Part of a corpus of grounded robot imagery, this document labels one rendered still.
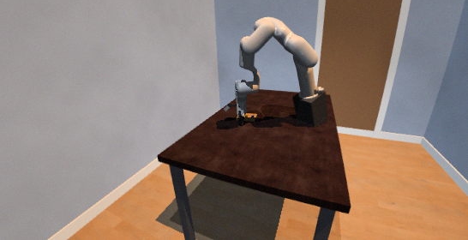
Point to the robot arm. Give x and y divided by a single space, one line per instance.
304 56

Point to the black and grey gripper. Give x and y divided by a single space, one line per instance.
241 111

